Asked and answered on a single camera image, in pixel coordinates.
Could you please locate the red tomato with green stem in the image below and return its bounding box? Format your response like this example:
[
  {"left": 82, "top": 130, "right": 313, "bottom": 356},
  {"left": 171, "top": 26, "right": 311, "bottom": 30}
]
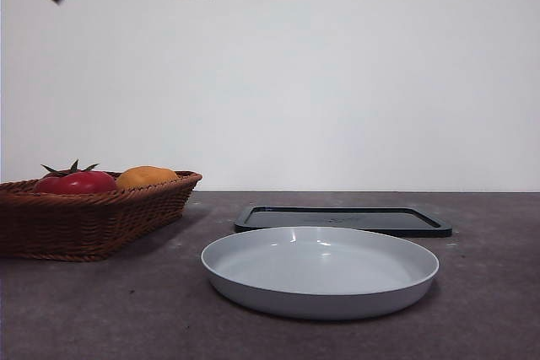
[{"left": 33, "top": 159, "right": 118, "bottom": 195}]

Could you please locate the orange round fruit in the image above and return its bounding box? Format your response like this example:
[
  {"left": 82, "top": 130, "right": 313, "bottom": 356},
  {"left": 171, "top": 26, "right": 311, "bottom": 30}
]
[{"left": 115, "top": 165, "right": 181, "bottom": 191}]

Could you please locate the brown woven wicker basket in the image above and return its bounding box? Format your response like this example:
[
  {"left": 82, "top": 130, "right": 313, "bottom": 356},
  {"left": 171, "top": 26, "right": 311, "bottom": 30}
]
[{"left": 0, "top": 169, "right": 203, "bottom": 263}]

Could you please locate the black rectangular tray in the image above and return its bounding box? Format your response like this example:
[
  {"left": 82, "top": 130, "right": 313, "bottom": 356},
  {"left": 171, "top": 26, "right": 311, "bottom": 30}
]
[{"left": 234, "top": 205, "right": 453, "bottom": 239}]

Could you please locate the pale grey round plate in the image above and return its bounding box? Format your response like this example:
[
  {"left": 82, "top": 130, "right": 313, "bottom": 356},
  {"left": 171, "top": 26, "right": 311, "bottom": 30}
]
[{"left": 200, "top": 225, "right": 440, "bottom": 321}]

